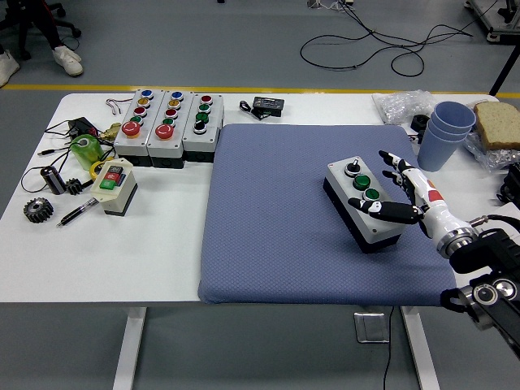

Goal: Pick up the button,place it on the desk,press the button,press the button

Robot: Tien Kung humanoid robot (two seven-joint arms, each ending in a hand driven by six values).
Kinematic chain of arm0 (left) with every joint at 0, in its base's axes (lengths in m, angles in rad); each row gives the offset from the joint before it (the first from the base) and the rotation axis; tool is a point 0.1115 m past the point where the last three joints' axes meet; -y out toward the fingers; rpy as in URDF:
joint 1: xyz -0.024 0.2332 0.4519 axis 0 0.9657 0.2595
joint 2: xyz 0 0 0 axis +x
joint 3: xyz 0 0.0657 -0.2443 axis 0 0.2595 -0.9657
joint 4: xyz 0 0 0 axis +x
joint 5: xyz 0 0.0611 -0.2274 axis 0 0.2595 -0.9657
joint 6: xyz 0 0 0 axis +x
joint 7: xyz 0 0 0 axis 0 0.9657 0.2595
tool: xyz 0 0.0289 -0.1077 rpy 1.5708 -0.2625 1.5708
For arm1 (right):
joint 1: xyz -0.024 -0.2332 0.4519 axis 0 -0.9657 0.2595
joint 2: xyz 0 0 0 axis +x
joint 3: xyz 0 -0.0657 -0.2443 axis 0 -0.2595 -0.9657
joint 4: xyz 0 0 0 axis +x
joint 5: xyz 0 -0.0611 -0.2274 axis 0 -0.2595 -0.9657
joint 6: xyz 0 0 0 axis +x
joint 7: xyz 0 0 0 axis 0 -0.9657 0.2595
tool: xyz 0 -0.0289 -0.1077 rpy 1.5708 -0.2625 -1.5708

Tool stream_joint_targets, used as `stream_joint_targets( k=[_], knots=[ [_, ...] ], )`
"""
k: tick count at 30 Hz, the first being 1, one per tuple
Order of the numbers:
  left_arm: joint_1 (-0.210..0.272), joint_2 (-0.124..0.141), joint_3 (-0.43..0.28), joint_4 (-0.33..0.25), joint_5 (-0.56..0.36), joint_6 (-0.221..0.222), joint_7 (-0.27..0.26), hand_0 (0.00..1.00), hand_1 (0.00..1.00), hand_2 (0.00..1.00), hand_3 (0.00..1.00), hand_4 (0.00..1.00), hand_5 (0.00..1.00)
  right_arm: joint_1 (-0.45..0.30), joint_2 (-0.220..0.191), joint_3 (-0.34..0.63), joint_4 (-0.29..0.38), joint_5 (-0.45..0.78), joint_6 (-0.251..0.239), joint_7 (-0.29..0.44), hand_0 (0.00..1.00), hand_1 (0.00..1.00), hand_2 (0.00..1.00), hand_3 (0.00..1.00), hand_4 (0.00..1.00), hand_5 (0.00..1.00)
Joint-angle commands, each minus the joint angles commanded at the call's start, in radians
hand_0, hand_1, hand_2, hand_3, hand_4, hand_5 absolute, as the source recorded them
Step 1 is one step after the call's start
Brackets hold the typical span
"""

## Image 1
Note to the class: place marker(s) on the large steel gear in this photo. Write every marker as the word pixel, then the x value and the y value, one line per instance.
pixel 44 214

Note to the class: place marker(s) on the slice of bread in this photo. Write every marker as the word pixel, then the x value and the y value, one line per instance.
pixel 499 122

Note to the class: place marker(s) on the black digital meter module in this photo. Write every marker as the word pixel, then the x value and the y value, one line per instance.
pixel 266 105

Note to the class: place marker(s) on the person's leg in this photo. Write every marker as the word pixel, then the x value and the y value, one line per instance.
pixel 48 24

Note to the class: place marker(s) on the silver floor socket plate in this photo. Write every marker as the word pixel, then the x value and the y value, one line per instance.
pixel 371 327

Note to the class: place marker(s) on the black pen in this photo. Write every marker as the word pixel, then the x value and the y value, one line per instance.
pixel 77 212

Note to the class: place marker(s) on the white table leg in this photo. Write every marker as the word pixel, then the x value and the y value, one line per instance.
pixel 130 349
pixel 422 357

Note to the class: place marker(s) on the black device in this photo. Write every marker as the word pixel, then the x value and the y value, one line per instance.
pixel 512 178

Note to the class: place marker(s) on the grey control box with selector knob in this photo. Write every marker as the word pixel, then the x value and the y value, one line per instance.
pixel 199 141

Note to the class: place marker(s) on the black office chair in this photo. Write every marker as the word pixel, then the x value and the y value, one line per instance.
pixel 70 28

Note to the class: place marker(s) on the green tape roll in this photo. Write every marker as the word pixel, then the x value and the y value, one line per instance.
pixel 91 156

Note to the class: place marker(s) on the black round part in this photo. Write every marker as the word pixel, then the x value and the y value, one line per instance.
pixel 418 123

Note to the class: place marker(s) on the yellow tape roll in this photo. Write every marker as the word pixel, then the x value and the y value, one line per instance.
pixel 94 167

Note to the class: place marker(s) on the black power adapter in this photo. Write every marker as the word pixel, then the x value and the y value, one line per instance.
pixel 81 126

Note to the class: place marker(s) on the blue-grey padded mat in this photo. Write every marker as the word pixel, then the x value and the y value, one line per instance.
pixel 264 203

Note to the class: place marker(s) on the brass fitting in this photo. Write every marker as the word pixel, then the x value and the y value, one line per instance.
pixel 109 132

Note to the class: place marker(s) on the small black gear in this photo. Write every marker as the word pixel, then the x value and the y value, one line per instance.
pixel 74 187

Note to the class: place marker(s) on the cream red-green switch box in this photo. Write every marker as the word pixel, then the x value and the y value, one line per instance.
pixel 118 193

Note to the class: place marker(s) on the grey five-button box with mushroom stop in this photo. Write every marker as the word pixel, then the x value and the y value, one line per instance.
pixel 130 144
pixel 166 148

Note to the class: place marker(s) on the person's white shoe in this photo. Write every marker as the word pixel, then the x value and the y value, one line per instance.
pixel 7 67
pixel 69 61

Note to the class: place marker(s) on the metal equipment frame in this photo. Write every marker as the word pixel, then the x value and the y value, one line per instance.
pixel 503 28

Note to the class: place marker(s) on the clear plastic bag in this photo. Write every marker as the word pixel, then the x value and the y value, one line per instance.
pixel 491 159

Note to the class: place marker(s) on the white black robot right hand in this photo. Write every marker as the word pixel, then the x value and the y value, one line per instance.
pixel 432 211

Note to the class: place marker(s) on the black cylindrical capacitor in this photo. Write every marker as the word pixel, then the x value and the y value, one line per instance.
pixel 53 180

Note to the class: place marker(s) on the clear bubble wrap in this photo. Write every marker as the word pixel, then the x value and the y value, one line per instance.
pixel 400 106

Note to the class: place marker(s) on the grey four-button control box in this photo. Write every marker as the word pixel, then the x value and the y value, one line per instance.
pixel 343 185

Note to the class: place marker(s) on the blue plastic cup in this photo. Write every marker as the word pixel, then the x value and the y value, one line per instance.
pixel 447 135
pixel 436 156
pixel 453 115

